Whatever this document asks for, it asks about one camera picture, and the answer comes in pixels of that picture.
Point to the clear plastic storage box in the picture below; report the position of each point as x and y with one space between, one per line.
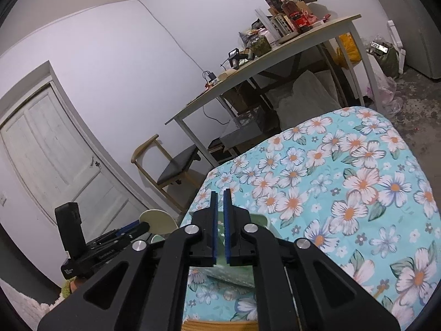
241 131

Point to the plastic bag of greens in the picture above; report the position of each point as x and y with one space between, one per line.
386 58

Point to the yellow plastic bag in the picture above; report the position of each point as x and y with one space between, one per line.
349 50

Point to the green perforated utensil holder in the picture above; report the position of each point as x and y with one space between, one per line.
227 276

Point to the printed cardboard box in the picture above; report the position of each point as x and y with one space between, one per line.
280 24

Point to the dark printed box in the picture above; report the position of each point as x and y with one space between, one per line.
275 1

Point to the small black device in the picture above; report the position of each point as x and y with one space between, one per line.
234 55

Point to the white woven sack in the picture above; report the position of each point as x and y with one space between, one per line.
310 86
303 112

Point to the white foam piece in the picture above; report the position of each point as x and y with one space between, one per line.
396 41

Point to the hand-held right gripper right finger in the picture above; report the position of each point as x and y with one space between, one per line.
226 234

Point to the brown cardboard box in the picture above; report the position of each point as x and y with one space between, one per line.
237 98

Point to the glass jar of green contents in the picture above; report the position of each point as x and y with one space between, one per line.
262 45

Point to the white panelled door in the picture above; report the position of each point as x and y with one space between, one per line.
51 144

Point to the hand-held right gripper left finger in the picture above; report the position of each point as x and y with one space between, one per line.
214 234

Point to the red label bottle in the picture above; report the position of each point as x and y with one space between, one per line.
301 22

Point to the pink plastic bag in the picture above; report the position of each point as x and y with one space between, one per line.
386 91

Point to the blue floral blanket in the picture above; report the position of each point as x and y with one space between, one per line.
327 186

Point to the person's left forearm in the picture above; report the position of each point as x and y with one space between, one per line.
74 288

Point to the snack packet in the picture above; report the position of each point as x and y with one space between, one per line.
246 37

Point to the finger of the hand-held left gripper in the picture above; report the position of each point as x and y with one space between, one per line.
132 229
106 241

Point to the white desk with wood top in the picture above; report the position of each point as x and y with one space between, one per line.
186 110

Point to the white green fleece robe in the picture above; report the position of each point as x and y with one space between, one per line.
31 312

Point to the wooden chair with black seat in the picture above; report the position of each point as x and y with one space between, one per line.
175 169

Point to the amber oil bottle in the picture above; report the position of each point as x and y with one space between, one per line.
289 9

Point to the grey refrigerator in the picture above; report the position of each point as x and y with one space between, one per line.
423 41

